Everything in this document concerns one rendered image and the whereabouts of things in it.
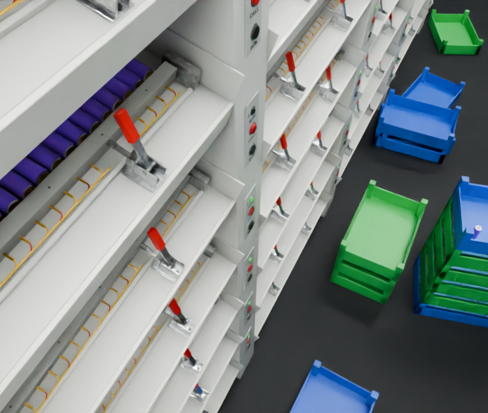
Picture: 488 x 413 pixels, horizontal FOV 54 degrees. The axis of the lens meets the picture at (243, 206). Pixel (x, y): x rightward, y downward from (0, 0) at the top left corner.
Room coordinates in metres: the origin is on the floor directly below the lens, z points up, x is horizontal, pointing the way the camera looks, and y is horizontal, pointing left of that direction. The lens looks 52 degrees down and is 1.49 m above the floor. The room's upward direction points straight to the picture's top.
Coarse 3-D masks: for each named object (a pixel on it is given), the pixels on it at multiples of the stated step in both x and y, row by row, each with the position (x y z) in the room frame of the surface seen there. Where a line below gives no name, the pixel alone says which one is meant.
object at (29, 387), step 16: (176, 192) 0.45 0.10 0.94; (144, 240) 0.38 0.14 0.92; (128, 256) 0.34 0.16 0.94; (112, 272) 0.32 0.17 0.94; (112, 288) 0.30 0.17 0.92; (96, 304) 0.27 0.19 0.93; (80, 320) 0.25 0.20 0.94; (64, 336) 0.23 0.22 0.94; (48, 352) 0.21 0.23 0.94; (48, 368) 0.19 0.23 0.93; (32, 384) 0.17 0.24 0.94; (16, 400) 0.15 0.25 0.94
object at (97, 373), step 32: (192, 192) 0.48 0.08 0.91; (224, 192) 0.48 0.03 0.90; (160, 224) 0.41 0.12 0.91; (192, 224) 0.42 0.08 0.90; (192, 256) 0.37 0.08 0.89; (160, 288) 0.31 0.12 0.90; (96, 320) 0.26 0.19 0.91; (128, 320) 0.27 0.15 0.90; (64, 352) 0.22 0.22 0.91; (96, 352) 0.22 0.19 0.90; (128, 352) 0.22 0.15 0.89; (64, 384) 0.18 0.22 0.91; (96, 384) 0.18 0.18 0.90
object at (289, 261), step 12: (324, 192) 1.10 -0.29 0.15; (324, 204) 1.09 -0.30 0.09; (312, 216) 1.03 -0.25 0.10; (312, 228) 0.98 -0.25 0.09; (300, 240) 0.92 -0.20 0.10; (300, 252) 0.88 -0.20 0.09; (288, 264) 0.83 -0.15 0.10; (276, 276) 0.78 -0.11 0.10; (288, 276) 0.78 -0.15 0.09; (276, 288) 0.73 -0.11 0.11; (264, 300) 0.69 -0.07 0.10; (264, 312) 0.65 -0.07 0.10
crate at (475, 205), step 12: (468, 180) 0.87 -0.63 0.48; (456, 192) 0.87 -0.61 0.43; (468, 192) 0.88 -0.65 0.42; (480, 192) 0.87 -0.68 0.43; (456, 204) 0.83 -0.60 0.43; (468, 204) 0.85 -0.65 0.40; (480, 204) 0.85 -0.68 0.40; (456, 216) 0.79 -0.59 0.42; (468, 216) 0.80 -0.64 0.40; (480, 216) 0.80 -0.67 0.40; (456, 228) 0.75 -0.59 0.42; (468, 228) 0.71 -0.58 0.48; (456, 240) 0.72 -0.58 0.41; (468, 240) 0.69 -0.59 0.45; (480, 240) 0.69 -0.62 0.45; (480, 252) 0.68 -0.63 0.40
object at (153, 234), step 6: (150, 228) 0.36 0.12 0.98; (150, 234) 0.35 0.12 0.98; (156, 234) 0.35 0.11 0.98; (156, 240) 0.34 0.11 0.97; (162, 240) 0.35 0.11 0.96; (156, 246) 0.34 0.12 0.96; (162, 246) 0.35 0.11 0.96; (162, 252) 0.34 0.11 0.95; (168, 252) 0.35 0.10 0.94; (168, 258) 0.34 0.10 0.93; (168, 264) 0.34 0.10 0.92
